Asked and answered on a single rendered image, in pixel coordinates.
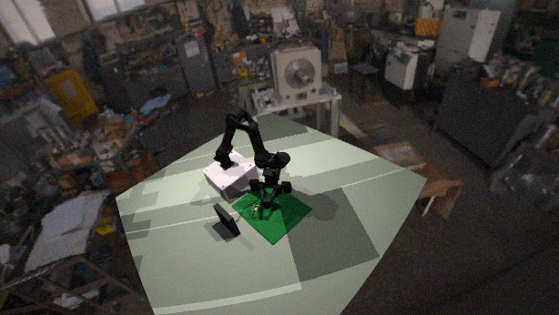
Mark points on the green circuit board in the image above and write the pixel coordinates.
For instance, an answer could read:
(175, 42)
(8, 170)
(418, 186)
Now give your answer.
(274, 222)

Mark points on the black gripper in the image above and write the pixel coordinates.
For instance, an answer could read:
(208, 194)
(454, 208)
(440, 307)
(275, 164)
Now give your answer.
(270, 183)

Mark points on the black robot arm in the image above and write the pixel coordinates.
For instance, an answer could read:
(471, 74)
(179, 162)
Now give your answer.
(271, 162)

